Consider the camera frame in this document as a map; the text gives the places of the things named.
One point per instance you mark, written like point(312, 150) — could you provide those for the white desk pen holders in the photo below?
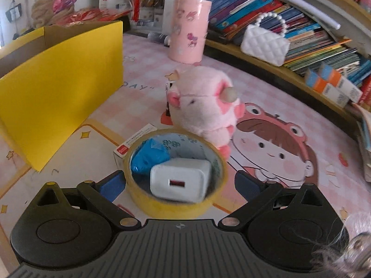
point(150, 10)

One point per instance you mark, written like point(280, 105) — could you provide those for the white wooden bookshelf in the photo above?
point(304, 84)

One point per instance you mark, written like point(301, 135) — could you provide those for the pink printed table mat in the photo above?
point(275, 185)

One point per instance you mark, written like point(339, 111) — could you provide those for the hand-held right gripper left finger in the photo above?
point(111, 186)

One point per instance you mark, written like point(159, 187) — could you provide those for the row of colourful slanted books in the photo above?
point(304, 37)

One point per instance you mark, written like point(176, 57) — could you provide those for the row of red thick books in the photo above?
point(365, 91)

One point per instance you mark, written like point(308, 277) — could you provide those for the yellow cardboard box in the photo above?
point(58, 98)

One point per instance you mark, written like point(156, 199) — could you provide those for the grey fluffy fur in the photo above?
point(333, 246)

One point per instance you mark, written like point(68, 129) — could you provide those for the white box red label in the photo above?
point(103, 0)

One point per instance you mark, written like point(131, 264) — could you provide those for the small red white box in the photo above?
point(127, 147)

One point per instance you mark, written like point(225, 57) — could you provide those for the white charger plug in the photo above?
point(179, 182)

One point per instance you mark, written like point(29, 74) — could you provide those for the yellow tape roll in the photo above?
point(162, 208)

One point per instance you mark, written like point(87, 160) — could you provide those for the small dark object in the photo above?
point(158, 38)

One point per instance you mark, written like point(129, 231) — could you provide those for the blue orange white box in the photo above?
point(343, 84)
point(324, 88)

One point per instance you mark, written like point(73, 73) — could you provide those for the pink plush pig toy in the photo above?
point(203, 107)

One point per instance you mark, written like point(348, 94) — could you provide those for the white rolled paper tube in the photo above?
point(289, 0)

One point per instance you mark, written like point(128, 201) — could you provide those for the red paper decorations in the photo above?
point(95, 14)

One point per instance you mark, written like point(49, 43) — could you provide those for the red figure pen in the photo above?
point(136, 3)

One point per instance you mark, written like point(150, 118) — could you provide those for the beige knitted cloth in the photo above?
point(43, 8)

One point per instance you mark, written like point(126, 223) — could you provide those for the blue plastic bag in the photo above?
point(147, 157)

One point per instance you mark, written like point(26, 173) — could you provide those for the white quilted handbag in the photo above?
point(265, 45)

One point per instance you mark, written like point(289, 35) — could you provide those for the pink cartoon cylinder container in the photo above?
point(188, 31)

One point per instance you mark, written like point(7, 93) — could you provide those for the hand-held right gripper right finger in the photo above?
point(246, 186)

